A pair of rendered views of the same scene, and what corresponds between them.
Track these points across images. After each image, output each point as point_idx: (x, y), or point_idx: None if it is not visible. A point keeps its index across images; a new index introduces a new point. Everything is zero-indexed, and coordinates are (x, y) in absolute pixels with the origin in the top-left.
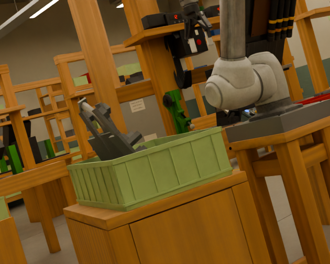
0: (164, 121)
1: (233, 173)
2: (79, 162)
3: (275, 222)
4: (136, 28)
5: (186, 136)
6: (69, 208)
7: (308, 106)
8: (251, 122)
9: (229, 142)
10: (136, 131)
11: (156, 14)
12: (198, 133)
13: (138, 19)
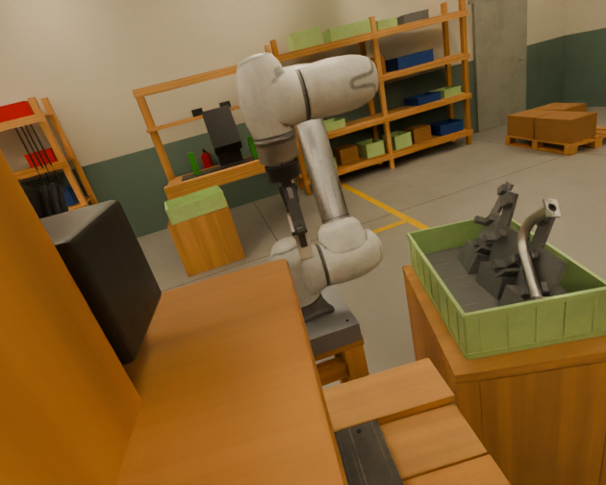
0: None
1: (410, 268)
2: (592, 289)
3: None
4: None
5: (438, 226)
6: None
7: None
8: (340, 299)
9: (362, 339)
10: (477, 216)
11: None
12: (427, 228)
13: None
